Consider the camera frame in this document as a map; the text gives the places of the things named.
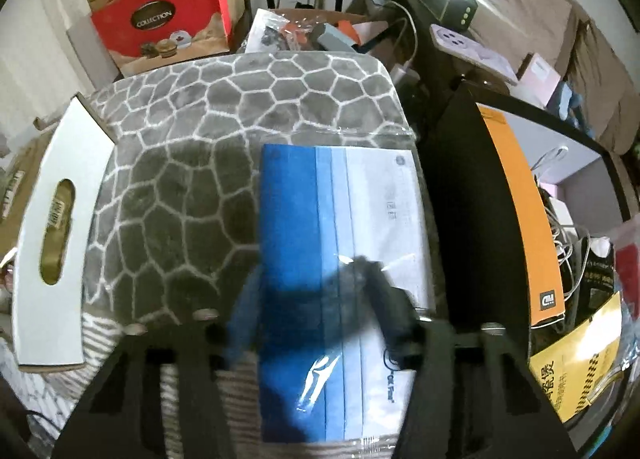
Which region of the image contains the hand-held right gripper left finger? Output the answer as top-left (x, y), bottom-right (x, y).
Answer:
top-left (52, 264), bottom-right (272, 459)

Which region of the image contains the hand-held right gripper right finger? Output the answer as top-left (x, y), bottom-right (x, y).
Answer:
top-left (342, 256), bottom-right (576, 459)

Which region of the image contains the blue face mask pack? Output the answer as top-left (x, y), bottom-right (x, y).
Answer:
top-left (257, 129), bottom-right (438, 452)

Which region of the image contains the cardboard box with white flap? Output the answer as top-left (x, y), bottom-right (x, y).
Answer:
top-left (0, 93), bottom-right (118, 374)

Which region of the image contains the black orange storage box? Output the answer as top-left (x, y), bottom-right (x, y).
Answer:
top-left (415, 82), bottom-right (640, 459)

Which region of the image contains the orange flat box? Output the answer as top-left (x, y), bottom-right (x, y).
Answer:
top-left (475, 103), bottom-right (567, 327)

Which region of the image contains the grey honeycomb patterned blanket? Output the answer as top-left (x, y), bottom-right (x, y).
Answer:
top-left (30, 50), bottom-right (436, 459)

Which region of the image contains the yellow printed packet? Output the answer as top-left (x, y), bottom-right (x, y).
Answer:
top-left (527, 291), bottom-right (632, 424)

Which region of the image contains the black printed box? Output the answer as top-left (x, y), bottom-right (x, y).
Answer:
top-left (575, 239), bottom-right (617, 316)

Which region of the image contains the red packet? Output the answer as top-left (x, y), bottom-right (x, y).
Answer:
top-left (612, 241), bottom-right (640, 317)

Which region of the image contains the white power strip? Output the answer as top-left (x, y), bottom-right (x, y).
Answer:
top-left (430, 23), bottom-right (518, 86)

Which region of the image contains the blue cloth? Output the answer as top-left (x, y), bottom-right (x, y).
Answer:
top-left (552, 82), bottom-right (585, 124)

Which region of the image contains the pink box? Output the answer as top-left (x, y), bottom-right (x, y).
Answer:
top-left (517, 53), bottom-right (561, 107)

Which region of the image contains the clear plastic bag of parts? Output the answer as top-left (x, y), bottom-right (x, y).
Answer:
top-left (245, 8), bottom-right (362, 56)

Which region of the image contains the tangle of white cables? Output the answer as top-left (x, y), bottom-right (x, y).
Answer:
top-left (530, 146), bottom-right (616, 300)

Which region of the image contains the white charger cable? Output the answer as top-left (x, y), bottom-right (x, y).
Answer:
top-left (387, 0), bottom-right (421, 86)

